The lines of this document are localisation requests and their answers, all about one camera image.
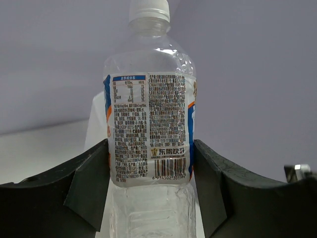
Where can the white label clear bottle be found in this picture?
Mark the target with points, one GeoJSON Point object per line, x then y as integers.
{"type": "Point", "coordinates": [150, 93]}

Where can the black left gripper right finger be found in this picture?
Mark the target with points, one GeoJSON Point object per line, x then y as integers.
{"type": "Point", "coordinates": [238, 203]}

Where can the white octagonal bin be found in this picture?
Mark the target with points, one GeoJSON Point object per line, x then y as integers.
{"type": "Point", "coordinates": [97, 126]}

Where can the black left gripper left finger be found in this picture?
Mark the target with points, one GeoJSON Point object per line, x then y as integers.
{"type": "Point", "coordinates": [67, 201]}

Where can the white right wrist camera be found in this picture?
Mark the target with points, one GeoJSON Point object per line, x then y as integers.
{"type": "Point", "coordinates": [297, 172]}

